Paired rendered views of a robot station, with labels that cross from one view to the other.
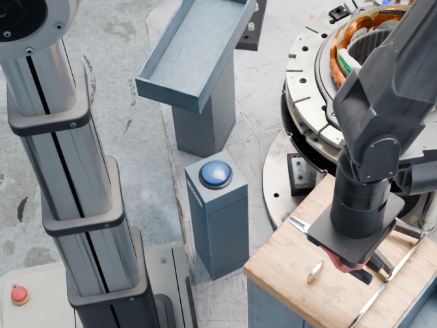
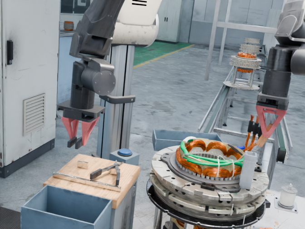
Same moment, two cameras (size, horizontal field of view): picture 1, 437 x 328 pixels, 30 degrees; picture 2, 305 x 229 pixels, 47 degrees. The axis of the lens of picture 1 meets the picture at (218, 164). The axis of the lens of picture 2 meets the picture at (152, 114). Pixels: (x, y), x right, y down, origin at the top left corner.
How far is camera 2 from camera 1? 109 cm
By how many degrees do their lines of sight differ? 58
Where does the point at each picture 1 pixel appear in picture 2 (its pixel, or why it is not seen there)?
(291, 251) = (91, 161)
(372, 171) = (71, 49)
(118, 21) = not seen: outside the picture
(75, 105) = (115, 96)
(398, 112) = (83, 21)
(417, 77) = (91, 7)
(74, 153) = (106, 117)
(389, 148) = (76, 38)
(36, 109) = not seen: hidden behind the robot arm
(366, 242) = (69, 107)
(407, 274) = (95, 189)
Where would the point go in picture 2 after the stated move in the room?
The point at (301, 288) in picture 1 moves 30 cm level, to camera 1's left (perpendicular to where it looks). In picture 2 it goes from (73, 165) to (46, 128)
